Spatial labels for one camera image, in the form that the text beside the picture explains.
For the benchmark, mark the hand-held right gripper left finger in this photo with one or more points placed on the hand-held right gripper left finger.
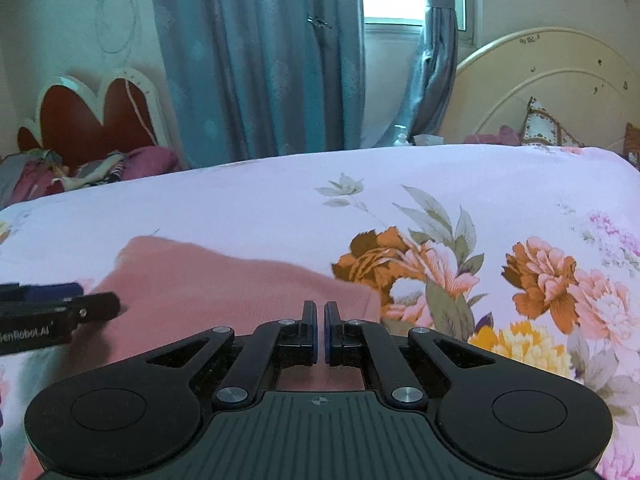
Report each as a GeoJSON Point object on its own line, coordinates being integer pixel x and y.
{"type": "Point", "coordinates": [311, 335]}

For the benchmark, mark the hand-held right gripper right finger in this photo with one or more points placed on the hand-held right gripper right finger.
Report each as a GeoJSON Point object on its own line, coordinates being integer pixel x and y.
{"type": "Point", "coordinates": [330, 335]}

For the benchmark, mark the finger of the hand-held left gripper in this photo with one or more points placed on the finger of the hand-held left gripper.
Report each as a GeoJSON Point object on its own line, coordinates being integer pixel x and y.
{"type": "Point", "coordinates": [97, 306]}
{"type": "Point", "coordinates": [45, 292]}

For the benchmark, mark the pink shirt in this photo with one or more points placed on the pink shirt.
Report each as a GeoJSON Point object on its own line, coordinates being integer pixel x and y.
{"type": "Point", "coordinates": [215, 285]}

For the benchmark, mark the pile of clothes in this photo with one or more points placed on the pile of clothes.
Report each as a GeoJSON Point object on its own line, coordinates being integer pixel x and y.
{"type": "Point", "coordinates": [145, 160]}

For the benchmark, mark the floral bedsheet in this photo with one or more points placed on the floral bedsheet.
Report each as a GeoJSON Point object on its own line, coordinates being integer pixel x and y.
{"type": "Point", "coordinates": [250, 200]}

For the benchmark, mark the tissue box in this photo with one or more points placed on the tissue box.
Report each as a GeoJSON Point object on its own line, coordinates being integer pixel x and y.
{"type": "Point", "coordinates": [427, 140]}

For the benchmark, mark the purple cloth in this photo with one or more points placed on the purple cloth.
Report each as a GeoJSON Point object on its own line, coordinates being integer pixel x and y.
{"type": "Point", "coordinates": [492, 137]}

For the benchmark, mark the wide blue curtain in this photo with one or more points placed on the wide blue curtain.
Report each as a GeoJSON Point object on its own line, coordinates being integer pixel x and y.
{"type": "Point", "coordinates": [250, 60]}

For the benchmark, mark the tied blue curtain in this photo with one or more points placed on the tied blue curtain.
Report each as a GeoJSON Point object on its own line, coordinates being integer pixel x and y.
{"type": "Point", "coordinates": [440, 70]}

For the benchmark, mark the patterned pillow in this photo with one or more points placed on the patterned pillow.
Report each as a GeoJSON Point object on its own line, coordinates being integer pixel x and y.
{"type": "Point", "coordinates": [632, 147]}
{"type": "Point", "coordinates": [542, 127]}

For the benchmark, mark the metal curtain clip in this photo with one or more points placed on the metal curtain clip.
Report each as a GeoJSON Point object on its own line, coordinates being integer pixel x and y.
{"type": "Point", "coordinates": [320, 22]}

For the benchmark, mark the cream wooden headboard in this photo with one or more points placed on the cream wooden headboard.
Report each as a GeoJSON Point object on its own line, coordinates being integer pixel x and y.
{"type": "Point", "coordinates": [565, 70]}

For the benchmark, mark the red headboard with white frame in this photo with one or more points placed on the red headboard with white frame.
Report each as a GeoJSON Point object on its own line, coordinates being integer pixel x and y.
{"type": "Point", "coordinates": [75, 120]}

